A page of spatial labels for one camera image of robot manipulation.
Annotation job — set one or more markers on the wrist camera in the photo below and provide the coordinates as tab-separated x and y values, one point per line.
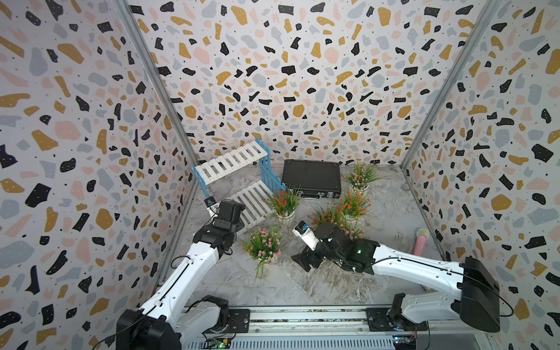
304	232
211	204

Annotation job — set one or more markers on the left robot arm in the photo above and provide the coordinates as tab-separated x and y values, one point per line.
166	321

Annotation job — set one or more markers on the right aluminium corner post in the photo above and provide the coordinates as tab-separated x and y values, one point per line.
483	21

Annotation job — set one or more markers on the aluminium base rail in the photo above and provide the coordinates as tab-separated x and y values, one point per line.
337	327

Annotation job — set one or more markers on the blue white two-tier rack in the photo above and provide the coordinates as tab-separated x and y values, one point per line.
256	195

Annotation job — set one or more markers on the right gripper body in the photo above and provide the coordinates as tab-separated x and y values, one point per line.
325	253

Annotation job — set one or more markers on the aluminium corner post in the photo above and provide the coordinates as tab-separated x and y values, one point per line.
483	21
130	25

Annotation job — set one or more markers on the black ribbed carrying case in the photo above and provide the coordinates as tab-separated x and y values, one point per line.
312	178

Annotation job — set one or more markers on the left aluminium corner post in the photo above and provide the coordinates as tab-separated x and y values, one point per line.
130	25

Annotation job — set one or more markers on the red flower pot by case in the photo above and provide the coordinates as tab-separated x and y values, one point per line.
284	203

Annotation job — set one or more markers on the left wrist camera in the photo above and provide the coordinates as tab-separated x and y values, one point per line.
211	204

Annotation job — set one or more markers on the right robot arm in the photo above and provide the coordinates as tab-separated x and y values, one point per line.
463	291

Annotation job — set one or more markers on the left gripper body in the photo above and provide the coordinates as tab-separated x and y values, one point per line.
240	225

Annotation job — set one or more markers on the pink flower pot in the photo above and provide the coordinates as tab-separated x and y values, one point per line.
361	177
353	230
263	247

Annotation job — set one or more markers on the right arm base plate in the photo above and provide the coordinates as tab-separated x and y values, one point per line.
388	320

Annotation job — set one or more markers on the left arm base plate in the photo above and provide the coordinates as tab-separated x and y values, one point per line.
238	321

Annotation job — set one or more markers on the red flower pot centre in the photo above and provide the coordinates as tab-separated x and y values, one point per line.
330	214

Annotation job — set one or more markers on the orange flower pot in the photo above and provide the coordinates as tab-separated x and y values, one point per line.
353	206

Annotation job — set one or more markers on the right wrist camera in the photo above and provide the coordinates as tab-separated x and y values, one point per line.
304	232

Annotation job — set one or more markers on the pink toy microphone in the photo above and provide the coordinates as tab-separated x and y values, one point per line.
422	238

